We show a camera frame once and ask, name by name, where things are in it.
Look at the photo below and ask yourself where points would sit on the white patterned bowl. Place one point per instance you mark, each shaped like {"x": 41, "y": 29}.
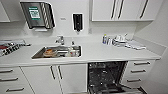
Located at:
{"x": 73, "y": 52}

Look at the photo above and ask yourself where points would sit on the small countertop soap pump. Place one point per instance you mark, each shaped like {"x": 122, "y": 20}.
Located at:
{"x": 73, "y": 43}

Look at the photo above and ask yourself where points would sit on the small blue-capped bottle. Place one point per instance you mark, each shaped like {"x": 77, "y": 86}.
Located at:
{"x": 104, "y": 39}

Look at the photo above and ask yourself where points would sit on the chrome sink faucet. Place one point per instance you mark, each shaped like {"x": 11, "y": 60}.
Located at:
{"x": 60, "y": 40}

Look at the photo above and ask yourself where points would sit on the small white bottle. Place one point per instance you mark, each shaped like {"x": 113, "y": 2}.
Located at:
{"x": 108, "y": 40}

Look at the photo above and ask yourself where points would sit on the white two-door sink cabinet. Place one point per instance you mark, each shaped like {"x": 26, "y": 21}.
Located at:
{"x": 71, "y": 80}

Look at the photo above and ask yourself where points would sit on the orange bowl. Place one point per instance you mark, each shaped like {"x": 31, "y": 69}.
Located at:
{"x": 49, "y": 52}

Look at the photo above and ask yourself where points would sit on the stack of white dishes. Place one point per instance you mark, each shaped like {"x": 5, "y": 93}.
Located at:
{"x": 119, "y": 40}

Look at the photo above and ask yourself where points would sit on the stainless steel sink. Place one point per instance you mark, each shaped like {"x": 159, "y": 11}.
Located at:
{"x": 38, "y": 55}

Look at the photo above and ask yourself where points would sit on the white cloth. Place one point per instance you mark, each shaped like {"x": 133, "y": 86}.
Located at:
{"x": 135, "y": 45}

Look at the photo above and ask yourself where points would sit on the white drawer unit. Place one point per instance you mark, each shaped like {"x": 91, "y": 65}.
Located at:
{"x": 15, "y": 81}
{"x": 138, "y": 71}

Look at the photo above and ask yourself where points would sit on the grey paper towel dispenser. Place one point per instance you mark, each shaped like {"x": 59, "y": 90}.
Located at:
{"x": 35, "y": 14}

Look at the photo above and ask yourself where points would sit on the black wall soap dispenser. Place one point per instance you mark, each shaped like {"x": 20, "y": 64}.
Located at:
{"x": 77, "y": 21}

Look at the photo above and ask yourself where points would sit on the small wall label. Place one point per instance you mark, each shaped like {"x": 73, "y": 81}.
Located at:
{"x": 63, "y": 18}

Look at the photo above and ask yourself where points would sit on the white three-door wall cabinet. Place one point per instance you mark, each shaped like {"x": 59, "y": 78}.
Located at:
{"x": 126, "y": 9}

